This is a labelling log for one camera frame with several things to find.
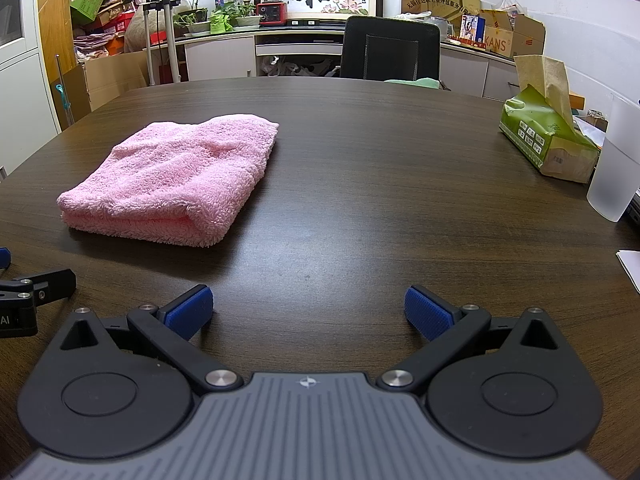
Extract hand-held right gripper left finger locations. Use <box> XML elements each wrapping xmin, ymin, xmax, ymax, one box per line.
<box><xmin>57</xmin><ymin>284</ymin><xmax>246</xmax><ymax>396</ymax></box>

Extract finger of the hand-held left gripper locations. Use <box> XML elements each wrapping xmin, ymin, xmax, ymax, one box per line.
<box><xmin>0</xmin><ymin>247</ymin><xmax>77</xmax><ymax>307</ymax></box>

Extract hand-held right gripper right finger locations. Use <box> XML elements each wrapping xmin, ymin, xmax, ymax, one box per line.
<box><xmin>376</xmin><ymin>285</ymin><xmax>563</xmax><ymax>394</ymax></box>

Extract pink towel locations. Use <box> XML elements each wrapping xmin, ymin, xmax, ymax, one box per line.
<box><xmin>56</xmin><ymin>114</ymin><xmax>280</xmax><ymax>249</ymax></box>

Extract white metal cabinet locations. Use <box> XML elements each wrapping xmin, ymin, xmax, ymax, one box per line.
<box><xmin>0</xmin><ymin>0</ymin><xmax>62</xmax><ymax>175</ymax></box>

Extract white paper sheet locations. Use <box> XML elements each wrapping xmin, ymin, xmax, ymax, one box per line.
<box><xmin>616</xmin><ymin>248</ymin><xmax>640</xmax><ymax>296</ymax></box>

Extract green tissue pack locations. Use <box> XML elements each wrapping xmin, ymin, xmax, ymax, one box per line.
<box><xmin>499</xmin><ymin>55</ymin><xmax>601</xmax><ymax>184</ymax></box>

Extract large plain cardboard box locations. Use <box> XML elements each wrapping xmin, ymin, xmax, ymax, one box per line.
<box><xmin>50</xmin><ymin>50</ymin><xmax>149</xmax><ymax>126</ymax></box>

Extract green cushion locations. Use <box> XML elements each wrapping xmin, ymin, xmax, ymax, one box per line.
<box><xmin>384</xmin><ymin>77</ymin><xmax>453</xmax><ymax>92</ymax></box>

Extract frosted plastic cup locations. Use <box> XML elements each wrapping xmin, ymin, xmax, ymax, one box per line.
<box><xmin>586</xmin><ymin>95</ymin><xmax>640</xmax><ymax>223</ymax></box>

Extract pile of cloths and boxes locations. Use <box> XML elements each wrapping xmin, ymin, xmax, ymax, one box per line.
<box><xmin>72</xmin><ymin>0</ymin><xmax>147</xmax><ymax>61</ymax></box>

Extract pile of loose papers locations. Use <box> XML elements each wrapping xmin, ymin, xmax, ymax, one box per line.
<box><xmin>570</xmin><ymin>109</ymin><xmax>611</xmax><ymax>150</ymax></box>

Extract white counter cabinet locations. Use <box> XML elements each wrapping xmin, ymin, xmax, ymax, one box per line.
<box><xmin>182</xmin><ymin>17</ymin><xmax>521</xmax><ymax>99</ymax></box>

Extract white metal walking aid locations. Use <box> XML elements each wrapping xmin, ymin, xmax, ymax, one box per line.
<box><xmin>132</xmin><ymin>0</ymin><xmax>197</xmax><ymax>87</ymax></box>

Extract wooden shelving unit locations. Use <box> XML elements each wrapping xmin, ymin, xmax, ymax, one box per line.
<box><xmin>37</xmin><ymin>0</ymin><xmax>133</xmax><ymax>86</ymax></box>

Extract bags under counter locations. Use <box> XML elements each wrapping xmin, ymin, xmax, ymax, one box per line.
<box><xmin>259</xmin><ymin>55</ymin><xmax>342</xmax><ymax>79</ymax></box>

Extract black office chair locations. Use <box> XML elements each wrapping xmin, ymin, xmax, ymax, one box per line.
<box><xmin>339</xmin><ymin>16</ymin><xmax>442</xmax><ymax>82</ymax></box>

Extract small blue printed box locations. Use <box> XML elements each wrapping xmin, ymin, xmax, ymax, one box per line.
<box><xmin>460</xmin><ymin>15</ymin><xmax>487</xmax><ymax>46</ymax></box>

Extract cardboard box with red print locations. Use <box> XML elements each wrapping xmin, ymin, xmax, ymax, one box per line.
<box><xmin>479</xmin><ymin>9</ymin><xmax>547</xmax><ymax>58</ymax></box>

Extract small potted plant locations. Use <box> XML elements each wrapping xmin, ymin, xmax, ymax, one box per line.
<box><xmin>232</xmin><ymin>0</ymin><xmax>262</xmax><ymax>29</ymax></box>

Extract gold lettered board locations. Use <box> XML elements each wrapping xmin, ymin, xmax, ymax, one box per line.
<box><xmin>401</xmin><ymin>0</ymin><xmax>482</xmax><ymax>36</ymax></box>

